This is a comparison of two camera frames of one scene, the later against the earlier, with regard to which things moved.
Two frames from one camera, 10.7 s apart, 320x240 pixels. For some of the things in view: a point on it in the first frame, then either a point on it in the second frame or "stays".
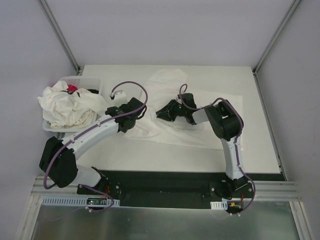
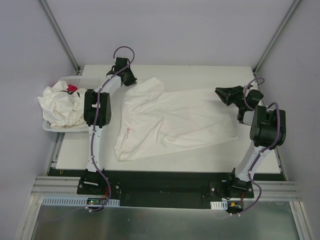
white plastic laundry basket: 93,83 stays
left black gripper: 129,122 -> 128,77
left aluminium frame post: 58,32 stays
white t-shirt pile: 73,109 stays
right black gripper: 172,110 -> 231,94
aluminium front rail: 276,190 stays
